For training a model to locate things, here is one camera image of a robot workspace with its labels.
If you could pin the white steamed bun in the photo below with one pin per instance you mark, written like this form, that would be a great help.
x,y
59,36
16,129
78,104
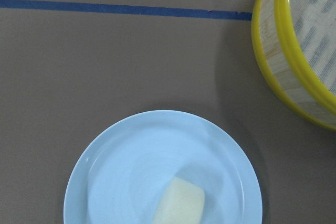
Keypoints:
x,y
182,202

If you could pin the yellow bamboo steamer basket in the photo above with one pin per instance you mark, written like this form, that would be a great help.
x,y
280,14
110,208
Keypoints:
x,y
283,65

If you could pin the white steamer liner cloth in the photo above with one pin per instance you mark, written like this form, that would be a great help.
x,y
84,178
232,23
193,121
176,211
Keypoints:
x,y
314,25

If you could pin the light blue plate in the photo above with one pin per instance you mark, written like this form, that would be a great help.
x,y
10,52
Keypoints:
x,y
122,174

